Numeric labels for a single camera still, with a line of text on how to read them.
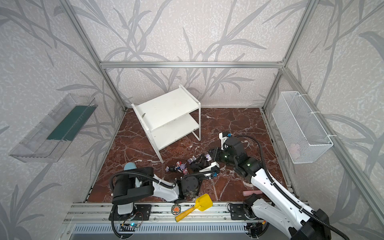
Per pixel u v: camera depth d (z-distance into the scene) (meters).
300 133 0.62
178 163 0.89
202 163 0.71
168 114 0.73
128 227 0.72
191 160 0.89
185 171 0.85
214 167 0.66
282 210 0.44
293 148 0.74
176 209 0.75
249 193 0.79
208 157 0.73
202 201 0.75
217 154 0.66
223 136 0.70
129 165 0.90
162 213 0.75
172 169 0.87
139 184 0.50
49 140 0.64
